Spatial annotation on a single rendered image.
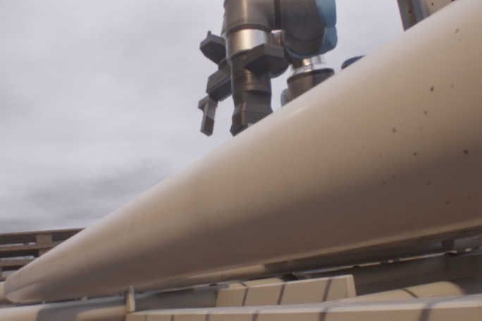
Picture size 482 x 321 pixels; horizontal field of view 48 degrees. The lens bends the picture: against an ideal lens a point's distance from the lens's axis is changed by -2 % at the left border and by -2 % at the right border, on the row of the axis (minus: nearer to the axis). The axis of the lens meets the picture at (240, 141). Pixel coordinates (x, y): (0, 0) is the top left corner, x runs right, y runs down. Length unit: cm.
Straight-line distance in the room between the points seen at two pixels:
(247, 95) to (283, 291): 53
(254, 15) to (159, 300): 60
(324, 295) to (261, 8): 69
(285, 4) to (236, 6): 9
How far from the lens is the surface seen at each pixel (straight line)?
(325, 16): 109
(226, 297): 66
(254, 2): 108
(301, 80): 165
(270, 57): 99
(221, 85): 126
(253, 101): 101
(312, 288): 51
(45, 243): 563
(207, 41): 126
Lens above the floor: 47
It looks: 14 degrees up
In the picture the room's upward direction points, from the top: 7 degrees counter-clockwise
